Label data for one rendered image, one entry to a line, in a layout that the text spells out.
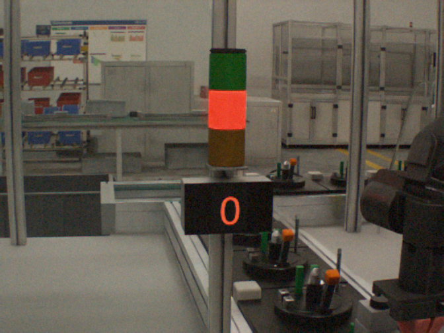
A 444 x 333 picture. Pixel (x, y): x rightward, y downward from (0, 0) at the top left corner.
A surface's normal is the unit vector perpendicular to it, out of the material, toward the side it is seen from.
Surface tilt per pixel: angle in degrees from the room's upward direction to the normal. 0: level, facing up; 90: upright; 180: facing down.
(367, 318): 90
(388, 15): 90
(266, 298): 0
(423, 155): 71
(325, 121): 90
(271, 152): 90
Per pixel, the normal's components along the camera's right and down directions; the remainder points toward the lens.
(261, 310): 0.01, -0.98
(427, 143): -0.87, -0.26
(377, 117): 0.14, 0.18
